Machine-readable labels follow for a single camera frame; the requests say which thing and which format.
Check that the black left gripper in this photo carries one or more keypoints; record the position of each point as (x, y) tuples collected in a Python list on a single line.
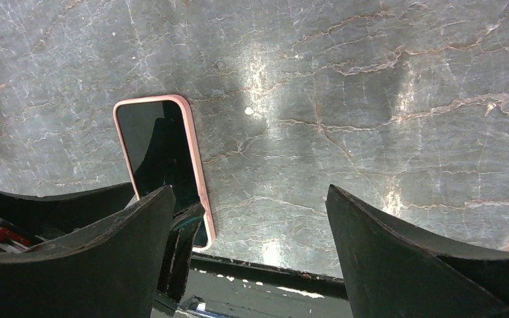
[(27, 221)]

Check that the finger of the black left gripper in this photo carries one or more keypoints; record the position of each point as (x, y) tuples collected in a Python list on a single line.
[(177, 257)]

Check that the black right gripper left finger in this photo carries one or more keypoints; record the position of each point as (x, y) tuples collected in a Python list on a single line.
[(109, 268)]

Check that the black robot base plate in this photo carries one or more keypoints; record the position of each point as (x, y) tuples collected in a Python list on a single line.
[(223, 287)]

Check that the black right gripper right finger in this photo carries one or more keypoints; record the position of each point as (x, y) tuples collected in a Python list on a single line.
[(392, 268)]

